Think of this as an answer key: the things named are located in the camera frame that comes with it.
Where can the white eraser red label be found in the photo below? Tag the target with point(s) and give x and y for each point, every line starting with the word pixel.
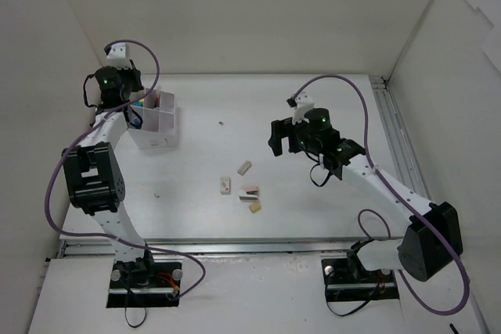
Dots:
pixel 225 185

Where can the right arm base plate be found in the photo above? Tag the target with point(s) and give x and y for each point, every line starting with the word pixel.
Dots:
pixel 342 284

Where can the beige long eraser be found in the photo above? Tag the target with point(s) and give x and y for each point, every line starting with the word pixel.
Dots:
pixel 244 168

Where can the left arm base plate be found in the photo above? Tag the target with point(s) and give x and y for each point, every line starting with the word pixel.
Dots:
pixel 160 289

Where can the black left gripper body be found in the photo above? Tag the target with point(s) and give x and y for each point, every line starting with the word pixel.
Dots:
pixel 131 77

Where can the white compartment organizer box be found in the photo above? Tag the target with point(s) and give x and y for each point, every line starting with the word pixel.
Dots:
pixel 159 126

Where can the small tan eraser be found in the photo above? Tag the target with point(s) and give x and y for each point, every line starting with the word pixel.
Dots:
pixel 254 207

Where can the aluminium rail front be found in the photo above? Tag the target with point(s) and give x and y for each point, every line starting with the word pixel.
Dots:
pixel 98 246

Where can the aluminium rail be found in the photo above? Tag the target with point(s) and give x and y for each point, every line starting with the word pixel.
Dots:
pixel 404 158
pixel 98 246

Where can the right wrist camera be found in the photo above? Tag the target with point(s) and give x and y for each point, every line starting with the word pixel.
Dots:
pixel 301 104

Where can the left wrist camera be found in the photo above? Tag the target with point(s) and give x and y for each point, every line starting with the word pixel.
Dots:
pixel 117 56

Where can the pink black eraser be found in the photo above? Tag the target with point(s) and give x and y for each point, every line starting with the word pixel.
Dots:
pixel 249 194

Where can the pink pen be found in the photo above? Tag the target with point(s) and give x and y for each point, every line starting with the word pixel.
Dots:
pixel 155 98

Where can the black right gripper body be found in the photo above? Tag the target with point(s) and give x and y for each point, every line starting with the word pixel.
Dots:
pixel 290 136

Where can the aluminium rail right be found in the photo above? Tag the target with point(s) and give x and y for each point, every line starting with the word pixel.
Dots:
pixel 404 158

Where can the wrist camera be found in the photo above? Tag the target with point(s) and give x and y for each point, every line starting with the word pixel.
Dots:
pixel 117 56
pixel 301 104

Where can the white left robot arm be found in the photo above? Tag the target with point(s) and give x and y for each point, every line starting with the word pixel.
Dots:
pixel 94 180

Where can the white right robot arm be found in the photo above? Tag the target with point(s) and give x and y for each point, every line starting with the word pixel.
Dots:
pixel 432 237

